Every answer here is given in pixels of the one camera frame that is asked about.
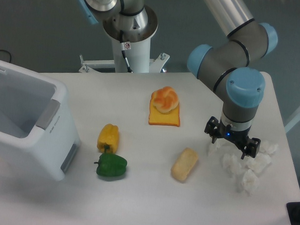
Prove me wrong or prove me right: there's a round orange swirl bun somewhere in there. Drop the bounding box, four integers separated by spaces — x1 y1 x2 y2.
150 86 180 113

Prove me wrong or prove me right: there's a green bell pepper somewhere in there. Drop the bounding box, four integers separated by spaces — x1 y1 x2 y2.
94 153 127 178

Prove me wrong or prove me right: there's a yellow bell pepper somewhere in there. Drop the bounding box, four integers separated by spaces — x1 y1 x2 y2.
97 123 119 154

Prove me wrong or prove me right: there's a square toast bread slice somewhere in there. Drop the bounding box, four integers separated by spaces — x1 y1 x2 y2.
148 98 181 127

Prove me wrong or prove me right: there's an oblong tan bread loaf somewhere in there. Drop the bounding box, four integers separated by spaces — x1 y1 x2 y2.
171 147 199 182

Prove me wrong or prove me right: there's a crumpled white tissue paper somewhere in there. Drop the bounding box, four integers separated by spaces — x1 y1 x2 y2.
207 138 279 195

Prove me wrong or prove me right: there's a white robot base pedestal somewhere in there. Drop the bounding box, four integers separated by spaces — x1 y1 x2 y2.
80 5 170 73

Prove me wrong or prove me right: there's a black device at table edge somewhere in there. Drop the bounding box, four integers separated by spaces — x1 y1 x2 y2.
286 202 300 225

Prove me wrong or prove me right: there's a black cable on pedestal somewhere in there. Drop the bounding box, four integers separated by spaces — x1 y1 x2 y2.
117 30 135 73

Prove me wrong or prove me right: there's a white plastic bin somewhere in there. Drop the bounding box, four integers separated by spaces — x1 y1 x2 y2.
0 60 80 181

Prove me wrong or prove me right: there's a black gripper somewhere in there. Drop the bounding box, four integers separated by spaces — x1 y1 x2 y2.
204 116 261 159

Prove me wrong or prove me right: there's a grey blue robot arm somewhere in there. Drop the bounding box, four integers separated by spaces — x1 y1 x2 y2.
78 0 278 157

